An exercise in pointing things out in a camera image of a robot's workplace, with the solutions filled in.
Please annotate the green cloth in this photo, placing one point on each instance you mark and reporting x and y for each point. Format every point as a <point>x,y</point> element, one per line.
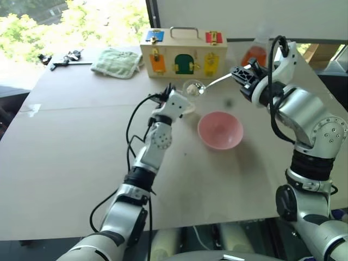
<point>115,63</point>

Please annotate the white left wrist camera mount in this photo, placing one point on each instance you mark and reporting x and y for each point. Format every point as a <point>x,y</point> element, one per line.
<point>176,104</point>

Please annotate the white panel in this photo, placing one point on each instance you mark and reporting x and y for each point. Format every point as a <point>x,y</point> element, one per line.
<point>244,16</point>

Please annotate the small black object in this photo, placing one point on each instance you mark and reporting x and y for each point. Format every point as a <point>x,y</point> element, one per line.
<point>44,59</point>

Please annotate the pink bowl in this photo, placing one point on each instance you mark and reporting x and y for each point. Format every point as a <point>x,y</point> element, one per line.
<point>220,130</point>

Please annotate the clear bottle with orange liquid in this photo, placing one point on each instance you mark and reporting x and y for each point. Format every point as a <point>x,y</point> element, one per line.
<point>254,54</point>

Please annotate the brown cardboard box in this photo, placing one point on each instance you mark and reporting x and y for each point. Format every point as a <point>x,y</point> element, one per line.
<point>323,55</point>

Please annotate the silver metal spoon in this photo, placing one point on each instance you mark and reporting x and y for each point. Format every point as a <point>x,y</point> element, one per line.
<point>217,81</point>

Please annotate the bunch of keys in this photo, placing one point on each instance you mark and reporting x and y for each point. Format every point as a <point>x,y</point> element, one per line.
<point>73,55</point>

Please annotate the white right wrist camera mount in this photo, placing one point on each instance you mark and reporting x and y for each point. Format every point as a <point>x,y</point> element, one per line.
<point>286,63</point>

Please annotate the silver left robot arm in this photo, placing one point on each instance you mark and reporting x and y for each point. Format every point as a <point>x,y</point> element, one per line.
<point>156,141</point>

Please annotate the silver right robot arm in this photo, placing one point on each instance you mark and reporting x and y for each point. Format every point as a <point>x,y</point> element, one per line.
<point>301,108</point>

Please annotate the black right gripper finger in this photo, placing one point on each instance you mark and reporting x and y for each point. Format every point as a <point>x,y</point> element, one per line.
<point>257,66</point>
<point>243,74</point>

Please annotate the pale oatmeal clump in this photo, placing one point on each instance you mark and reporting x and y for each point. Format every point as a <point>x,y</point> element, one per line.
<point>192,89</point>

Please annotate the wooden lock box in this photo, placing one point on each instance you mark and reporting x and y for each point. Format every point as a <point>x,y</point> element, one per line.
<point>185,54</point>

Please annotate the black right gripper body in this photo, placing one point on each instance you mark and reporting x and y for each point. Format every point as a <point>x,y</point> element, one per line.
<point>247,91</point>

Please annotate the black L-shaped tool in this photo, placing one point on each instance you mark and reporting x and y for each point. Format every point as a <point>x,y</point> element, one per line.
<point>66,65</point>

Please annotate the small clear glass bowl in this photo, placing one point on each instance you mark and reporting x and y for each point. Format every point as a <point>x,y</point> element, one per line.
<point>194,89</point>

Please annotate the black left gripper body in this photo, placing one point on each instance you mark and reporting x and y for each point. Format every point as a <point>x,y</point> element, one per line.
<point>163,99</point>

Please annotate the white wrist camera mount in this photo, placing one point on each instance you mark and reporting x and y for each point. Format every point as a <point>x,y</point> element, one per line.
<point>286,63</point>
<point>176,104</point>

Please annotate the pale rounded shape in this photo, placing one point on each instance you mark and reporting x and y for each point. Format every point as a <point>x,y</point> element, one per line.
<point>166,243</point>

